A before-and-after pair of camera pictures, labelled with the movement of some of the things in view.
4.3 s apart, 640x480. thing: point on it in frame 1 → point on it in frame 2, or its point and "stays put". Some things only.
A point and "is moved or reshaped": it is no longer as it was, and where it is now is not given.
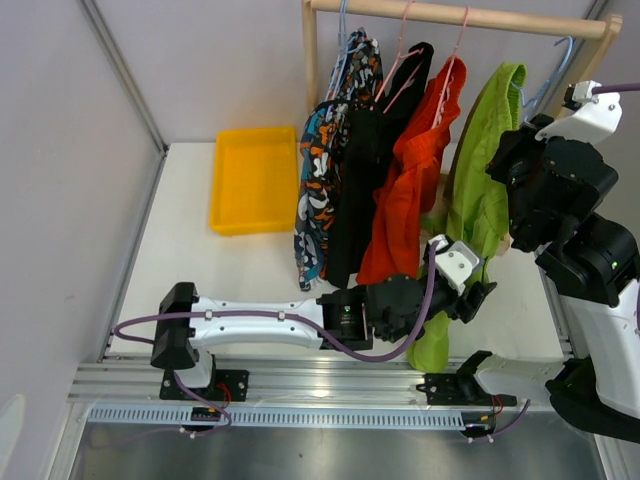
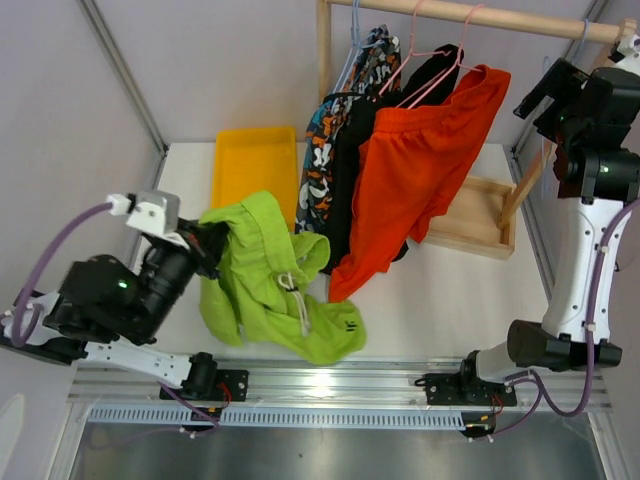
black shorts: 369,140 → 427,80
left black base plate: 226,385 stays put
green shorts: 489,100 → 259,296
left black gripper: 465,309 → 210,238
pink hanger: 450,69 is moved or reshaped
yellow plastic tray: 254,181 stays put
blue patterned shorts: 313,202 stays put
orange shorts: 428,113 is moved or reshaped
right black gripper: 515,143 → 564,83
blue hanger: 344,51 → 357,44
